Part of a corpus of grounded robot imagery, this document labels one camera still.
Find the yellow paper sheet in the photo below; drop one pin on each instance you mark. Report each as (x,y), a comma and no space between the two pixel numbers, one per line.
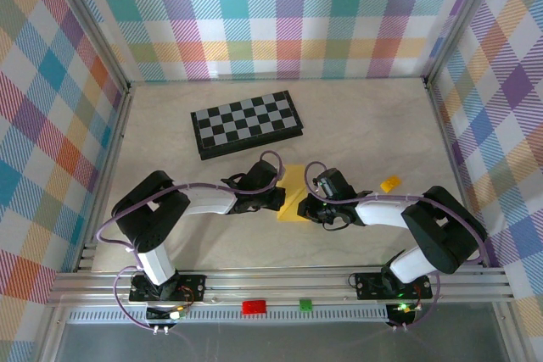
(292,179)

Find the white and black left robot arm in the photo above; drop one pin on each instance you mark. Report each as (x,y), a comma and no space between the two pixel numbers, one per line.
(208,205)

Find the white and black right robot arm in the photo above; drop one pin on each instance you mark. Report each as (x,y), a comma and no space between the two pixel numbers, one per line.
(382,213)

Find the small yellow plastic block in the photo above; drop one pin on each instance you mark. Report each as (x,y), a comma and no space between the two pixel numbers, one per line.
(390,184)

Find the black and grey chessboard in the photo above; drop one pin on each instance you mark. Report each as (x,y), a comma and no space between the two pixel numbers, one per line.
(246,122)

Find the green plastic block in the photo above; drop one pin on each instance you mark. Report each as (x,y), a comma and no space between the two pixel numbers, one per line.
(306,305)

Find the red plastic block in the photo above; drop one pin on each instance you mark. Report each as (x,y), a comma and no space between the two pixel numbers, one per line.
(253,307)

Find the small black control board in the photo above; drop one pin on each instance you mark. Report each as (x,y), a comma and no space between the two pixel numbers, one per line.
(159,313)
(401,313)

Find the grey metal panel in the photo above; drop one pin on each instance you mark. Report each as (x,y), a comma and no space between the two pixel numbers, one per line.
(275,345)

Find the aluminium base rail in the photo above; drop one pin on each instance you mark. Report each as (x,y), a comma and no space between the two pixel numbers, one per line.
(275,283)

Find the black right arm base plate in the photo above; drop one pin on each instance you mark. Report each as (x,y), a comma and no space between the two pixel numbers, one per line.
(369,285)

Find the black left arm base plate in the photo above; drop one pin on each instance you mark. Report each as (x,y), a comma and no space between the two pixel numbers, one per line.
(195,283)

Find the aluminium side rail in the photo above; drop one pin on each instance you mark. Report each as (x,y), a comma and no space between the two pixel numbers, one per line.
(449,146)
(112,146)

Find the aluminium frame post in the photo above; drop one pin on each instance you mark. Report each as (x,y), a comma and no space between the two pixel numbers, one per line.
(463,18)
(92,25)

